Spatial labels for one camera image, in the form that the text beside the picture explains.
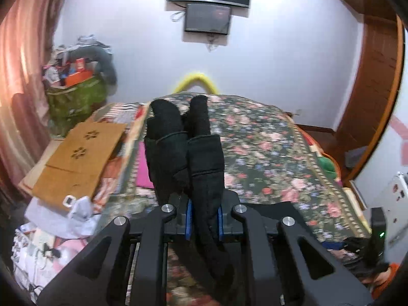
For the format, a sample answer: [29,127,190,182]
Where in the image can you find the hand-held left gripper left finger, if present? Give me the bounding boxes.
[36,198,192,306]

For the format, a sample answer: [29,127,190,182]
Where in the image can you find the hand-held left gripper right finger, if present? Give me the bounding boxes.
[218,194,373,306]

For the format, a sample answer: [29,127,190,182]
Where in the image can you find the black pants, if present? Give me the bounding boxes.
[143,95,307,306]

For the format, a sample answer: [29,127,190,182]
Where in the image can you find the white cabinet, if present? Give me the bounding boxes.
[371,172,408,252]

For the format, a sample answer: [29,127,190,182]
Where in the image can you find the orange cloth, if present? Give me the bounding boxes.
[363,261,400,298]

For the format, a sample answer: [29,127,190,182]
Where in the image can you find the pink cloth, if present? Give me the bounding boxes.
[137,142,157,189]

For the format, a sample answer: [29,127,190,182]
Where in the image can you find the floral blanket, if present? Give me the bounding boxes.
[121,92,372,306]

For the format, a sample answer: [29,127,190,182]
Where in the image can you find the white clothes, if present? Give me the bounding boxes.
[25,194,101,239]

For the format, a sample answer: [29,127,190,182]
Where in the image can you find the wooden lap desk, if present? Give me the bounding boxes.
[32,122,136,211]

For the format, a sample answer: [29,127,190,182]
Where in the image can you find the wooden door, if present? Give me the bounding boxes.
[335,16,405,179]

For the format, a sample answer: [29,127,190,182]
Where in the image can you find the striped cloth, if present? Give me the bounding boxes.
[96,104,144,125]

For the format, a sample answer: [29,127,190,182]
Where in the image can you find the yellow foam tube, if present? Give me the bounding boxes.
[172,72,219,94]

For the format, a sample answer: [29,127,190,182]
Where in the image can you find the green storage bag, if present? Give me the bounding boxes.
[46,75,107,128]

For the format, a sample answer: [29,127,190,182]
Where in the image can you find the orange box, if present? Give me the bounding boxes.
[65,70,93,86]

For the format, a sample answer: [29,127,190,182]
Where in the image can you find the small black monitor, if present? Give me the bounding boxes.
[184,3,232,36]

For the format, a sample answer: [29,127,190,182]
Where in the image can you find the pile of grey clothes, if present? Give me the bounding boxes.
[53,35,110,58]

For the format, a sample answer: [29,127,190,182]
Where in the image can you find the pink curtain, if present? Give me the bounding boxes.
[0,0,77,198]

